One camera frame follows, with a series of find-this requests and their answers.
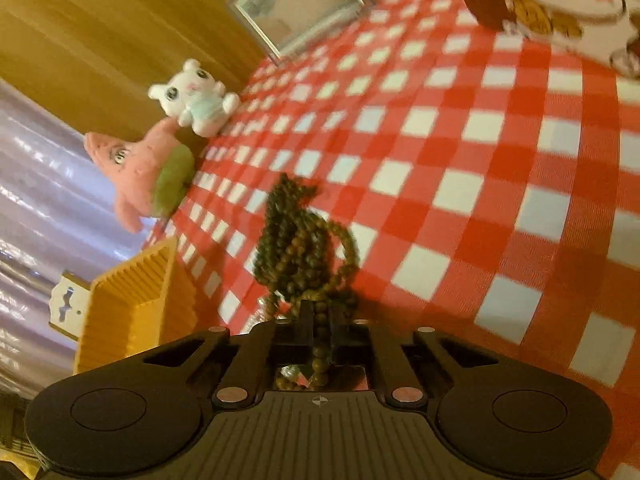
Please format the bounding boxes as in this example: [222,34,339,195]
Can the brown bead necklace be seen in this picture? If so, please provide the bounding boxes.
[251,172,362,392]

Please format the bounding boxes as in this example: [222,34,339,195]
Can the yellow plastic tray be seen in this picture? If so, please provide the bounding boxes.
[72,236,202,377]

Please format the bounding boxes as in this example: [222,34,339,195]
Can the red checkered tablecloth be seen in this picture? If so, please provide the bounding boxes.
[142,0,640,463]

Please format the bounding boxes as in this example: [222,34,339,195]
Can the white rabbit plush toy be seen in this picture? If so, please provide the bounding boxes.
[147,58,241,138]

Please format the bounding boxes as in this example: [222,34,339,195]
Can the white wooden chair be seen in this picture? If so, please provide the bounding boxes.
[47,269,92,345]

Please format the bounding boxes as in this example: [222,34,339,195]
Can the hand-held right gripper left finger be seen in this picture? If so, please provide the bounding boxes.
[142,300,316,410]

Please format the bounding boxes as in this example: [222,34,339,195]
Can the lilac patterned curtain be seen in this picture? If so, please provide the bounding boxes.
[0,79,168,398]

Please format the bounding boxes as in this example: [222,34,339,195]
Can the pink starfish plush toy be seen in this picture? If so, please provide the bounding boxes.
[83,119,196,234]

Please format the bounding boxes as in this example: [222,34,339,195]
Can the silver picture frame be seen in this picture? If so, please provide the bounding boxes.
[227,0,377,65]

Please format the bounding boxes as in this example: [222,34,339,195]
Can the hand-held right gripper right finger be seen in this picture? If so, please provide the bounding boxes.
[319,309,502,409]

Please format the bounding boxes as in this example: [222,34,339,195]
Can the wooden wardrobe panel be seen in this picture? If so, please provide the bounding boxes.
[0,0,273,128]

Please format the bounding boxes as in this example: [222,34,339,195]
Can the brown lucky cat cushion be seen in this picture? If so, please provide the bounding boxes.
[444,0,640,80]

